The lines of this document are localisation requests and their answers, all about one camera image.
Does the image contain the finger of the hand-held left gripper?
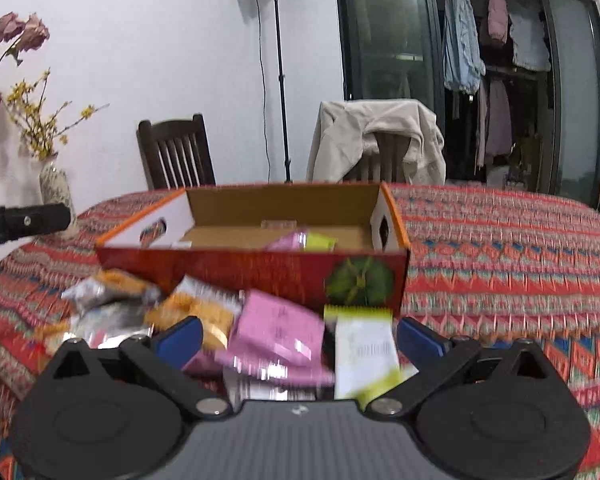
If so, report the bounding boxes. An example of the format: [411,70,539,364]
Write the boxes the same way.
[0,204,73,249]

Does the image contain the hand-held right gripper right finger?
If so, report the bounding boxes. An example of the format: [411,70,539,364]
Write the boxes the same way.
[362,316,556,422]

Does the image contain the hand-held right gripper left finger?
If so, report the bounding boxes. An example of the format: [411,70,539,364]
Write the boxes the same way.
[42,316,233,422]

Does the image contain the green and white snack packet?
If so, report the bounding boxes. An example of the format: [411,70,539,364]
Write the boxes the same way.
[322,305,417,409]

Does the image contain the orange and white snack packet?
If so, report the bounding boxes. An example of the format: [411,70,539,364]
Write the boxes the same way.
[145,276,244,354]
[62,269,163,312]

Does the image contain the red cardboard box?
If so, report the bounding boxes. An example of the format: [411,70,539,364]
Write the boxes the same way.
[95,182,412,322]

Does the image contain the floral ceramic vase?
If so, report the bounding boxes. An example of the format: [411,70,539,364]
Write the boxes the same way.
[39,155,80,241]

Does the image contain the silver snack packet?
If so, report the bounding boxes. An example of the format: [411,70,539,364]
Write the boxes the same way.
[72,302,154,349]

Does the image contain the yellow flower branches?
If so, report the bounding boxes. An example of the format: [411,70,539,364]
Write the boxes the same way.
[7,70,111,161]

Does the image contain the patterned red tablecloth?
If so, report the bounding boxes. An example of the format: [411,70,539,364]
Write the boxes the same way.
[0,182,600,480]

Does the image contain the small green snack packet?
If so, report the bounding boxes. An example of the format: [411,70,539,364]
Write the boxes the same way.
[302,234,339,254]

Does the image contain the small pink snack packet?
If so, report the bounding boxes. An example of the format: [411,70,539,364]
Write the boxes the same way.
[265,230,309,252]

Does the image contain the dark wooden chair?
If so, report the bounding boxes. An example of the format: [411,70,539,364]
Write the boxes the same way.
[136,114,217,191]

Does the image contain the wooden chair under jacket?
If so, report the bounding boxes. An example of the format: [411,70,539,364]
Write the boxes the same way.
[345,132,412,184]

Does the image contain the dried pink roses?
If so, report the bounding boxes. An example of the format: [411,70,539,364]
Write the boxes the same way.
[0,11,51,128]

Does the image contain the beige jacket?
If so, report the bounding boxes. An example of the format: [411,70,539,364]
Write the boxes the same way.
[307,100,447,186]

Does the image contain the mauve hanging clothes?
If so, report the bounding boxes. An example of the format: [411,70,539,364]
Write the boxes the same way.
[475,77,514,167]

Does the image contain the studio light on stand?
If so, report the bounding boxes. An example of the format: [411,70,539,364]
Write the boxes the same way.
[248,0,295,184]

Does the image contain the blue denim shirt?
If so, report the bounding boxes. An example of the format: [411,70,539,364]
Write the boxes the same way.
[442,0,486,94]

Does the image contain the light blue hanging garment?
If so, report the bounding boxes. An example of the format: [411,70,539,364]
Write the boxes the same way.
[510,7,552,72]

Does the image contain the pink hanging garment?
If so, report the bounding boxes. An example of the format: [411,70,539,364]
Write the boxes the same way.
[487,0,511,48]

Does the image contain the black light cable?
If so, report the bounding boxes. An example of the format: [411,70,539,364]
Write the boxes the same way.
[255,0,273,184]

